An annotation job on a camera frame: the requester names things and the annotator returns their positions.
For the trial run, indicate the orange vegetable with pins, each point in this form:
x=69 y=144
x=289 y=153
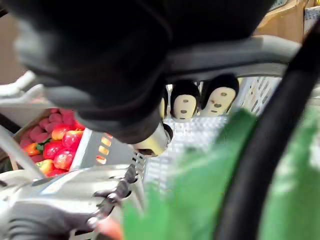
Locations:
x=110 y=228

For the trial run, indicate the grey plastic shopping basket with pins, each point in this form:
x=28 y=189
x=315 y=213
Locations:
x=195 y=132

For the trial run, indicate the brown cardboard box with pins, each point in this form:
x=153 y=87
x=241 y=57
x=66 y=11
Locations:
x=282 y=22

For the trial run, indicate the grey metal bar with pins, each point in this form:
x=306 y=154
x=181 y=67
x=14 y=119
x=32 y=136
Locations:
x=17 y=150

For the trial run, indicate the green leafy vegetable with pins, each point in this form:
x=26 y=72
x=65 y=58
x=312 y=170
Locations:
x=200 y=187

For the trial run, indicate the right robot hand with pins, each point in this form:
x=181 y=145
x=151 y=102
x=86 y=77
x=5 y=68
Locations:
x=100 y=50

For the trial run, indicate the red yellow apple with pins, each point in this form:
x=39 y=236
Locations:
x=60 y=131

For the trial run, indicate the cardboard fruit crate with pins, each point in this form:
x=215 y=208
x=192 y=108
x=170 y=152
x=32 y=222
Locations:
x=32 y=120

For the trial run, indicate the orange bell pepper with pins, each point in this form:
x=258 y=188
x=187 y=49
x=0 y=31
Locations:
x=46 y=166
x=31 y=149

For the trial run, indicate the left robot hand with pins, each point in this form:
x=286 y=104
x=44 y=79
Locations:
x=62 y=192

